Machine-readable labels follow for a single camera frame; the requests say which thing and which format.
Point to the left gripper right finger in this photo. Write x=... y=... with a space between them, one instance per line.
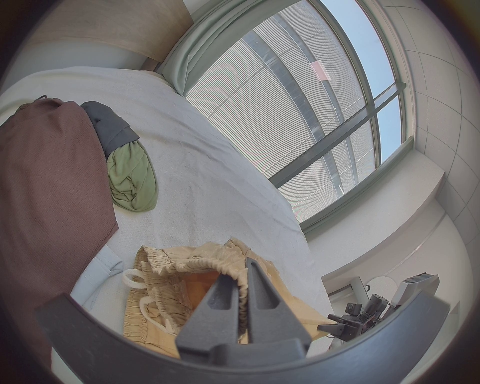
x=266 y=311

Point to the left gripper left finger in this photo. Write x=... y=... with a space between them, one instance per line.
x=213 y=318

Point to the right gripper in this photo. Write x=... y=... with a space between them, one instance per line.
x=352 y=327

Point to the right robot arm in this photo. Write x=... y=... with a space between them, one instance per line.
x=375 y=307

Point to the pale blue garment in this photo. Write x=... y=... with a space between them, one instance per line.
x=101 y=267

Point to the bed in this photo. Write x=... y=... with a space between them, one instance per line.
x=206 y=168

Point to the green garment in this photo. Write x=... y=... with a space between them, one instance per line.
x=135 y=180

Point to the window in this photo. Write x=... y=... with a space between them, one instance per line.
x=337 y=135

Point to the brown garment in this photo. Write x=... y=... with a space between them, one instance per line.
x=48 y=180

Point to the dark grey garment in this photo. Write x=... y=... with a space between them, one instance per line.
x=110 y=125

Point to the grey-green curtain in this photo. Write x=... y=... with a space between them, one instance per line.
x=195 y=56

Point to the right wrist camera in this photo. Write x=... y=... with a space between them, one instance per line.
x=353 y=308

